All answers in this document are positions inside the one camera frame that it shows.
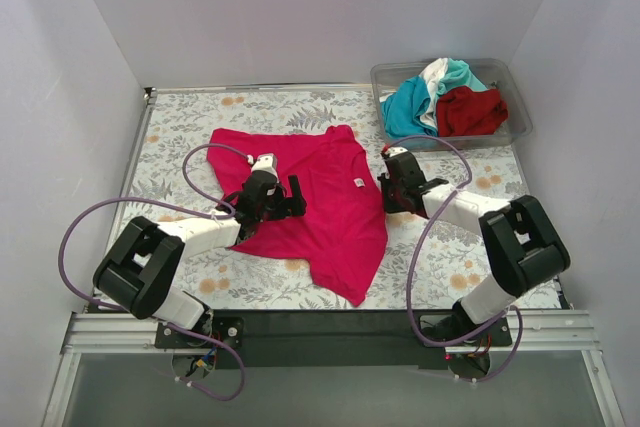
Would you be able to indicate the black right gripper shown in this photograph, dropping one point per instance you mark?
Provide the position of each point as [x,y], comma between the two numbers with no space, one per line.
[393,189]

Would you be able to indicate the pink t shirt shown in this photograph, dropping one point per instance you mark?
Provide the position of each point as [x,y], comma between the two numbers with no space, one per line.
[343,233]

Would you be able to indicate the white and aqua t shirt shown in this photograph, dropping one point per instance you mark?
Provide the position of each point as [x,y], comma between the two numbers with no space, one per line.
[440,77]

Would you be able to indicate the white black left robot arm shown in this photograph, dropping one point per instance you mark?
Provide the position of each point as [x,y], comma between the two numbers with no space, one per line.
[137,272]

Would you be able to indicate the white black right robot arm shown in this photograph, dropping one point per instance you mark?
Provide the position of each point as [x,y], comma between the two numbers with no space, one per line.
[522,246]

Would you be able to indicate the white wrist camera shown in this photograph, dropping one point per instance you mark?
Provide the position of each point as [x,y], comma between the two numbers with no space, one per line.
[389,152]
[265,163]

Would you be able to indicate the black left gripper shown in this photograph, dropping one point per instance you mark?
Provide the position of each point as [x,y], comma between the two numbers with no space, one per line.
[282,200]

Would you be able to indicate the dark red t shirt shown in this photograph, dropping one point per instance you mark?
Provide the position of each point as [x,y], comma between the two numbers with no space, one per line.
[462,112]

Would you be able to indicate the teal blue t shirt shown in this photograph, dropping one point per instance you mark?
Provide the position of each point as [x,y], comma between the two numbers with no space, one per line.
[402,110]

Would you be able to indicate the clear plastic bin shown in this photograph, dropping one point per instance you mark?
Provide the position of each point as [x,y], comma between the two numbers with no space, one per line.
[386,78]

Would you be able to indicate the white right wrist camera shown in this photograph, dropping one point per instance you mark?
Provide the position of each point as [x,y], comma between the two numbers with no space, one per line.
[389,152]

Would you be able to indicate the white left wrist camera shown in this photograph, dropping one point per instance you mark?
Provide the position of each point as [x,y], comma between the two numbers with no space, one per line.
[265,163]

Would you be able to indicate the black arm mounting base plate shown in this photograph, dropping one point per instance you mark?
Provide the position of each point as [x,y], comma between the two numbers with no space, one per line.
[322,338]

